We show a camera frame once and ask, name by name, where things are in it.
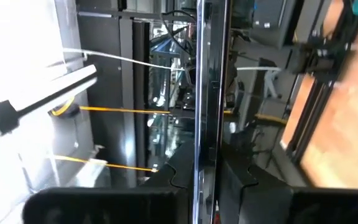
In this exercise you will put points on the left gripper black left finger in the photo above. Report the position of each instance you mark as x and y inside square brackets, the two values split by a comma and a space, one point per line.
[120, 205]

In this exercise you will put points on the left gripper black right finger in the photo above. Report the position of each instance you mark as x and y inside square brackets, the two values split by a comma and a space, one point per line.
[275, 205]

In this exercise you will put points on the black CD jewel case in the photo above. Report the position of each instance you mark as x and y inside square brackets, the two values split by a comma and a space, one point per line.
[210, 93]

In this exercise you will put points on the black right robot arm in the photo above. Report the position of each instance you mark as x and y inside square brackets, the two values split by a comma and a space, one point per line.
[319, 59]

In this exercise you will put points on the white rod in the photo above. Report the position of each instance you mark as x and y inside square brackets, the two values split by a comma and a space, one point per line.
[120, 59]

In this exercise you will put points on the black aluminium table frame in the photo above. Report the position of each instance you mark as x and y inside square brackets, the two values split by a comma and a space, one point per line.
[314, 124]

